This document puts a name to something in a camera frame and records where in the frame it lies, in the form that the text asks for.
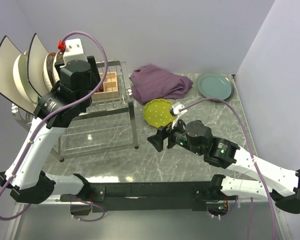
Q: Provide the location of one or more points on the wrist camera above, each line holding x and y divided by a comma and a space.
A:
73, 51
177, 110

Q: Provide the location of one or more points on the white round plate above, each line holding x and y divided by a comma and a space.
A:
21, 81

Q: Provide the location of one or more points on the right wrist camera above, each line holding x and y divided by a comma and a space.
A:
177, 110

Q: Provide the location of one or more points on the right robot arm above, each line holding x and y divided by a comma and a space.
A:
267, 180

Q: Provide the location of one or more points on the purple cloth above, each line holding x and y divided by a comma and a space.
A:
151, 82

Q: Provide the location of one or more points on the steel dish rack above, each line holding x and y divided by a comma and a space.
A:
108, 124

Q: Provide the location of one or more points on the brown scale-pattern plate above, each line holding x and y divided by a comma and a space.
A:
58, 60

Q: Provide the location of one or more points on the purple-rimmed beige plate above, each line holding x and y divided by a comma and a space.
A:
224, 88

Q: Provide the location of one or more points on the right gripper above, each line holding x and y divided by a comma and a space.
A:
156, 140

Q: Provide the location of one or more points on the white ribbed brown bowl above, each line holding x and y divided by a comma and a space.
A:
48, 71

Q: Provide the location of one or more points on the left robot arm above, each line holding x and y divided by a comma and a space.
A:
70, 97

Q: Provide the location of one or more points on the black base beam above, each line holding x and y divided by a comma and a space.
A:
137, 196

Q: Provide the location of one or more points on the dark green round plate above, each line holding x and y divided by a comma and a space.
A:
207, 85

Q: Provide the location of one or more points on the lime green dotted plate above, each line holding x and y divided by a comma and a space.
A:
157, 112

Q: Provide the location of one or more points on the large square plate, far left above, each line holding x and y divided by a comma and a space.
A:
8, 54

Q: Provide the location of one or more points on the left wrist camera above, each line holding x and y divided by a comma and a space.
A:
73, 51

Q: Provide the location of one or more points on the wooden cutlery box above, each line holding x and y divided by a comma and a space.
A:
109, 88

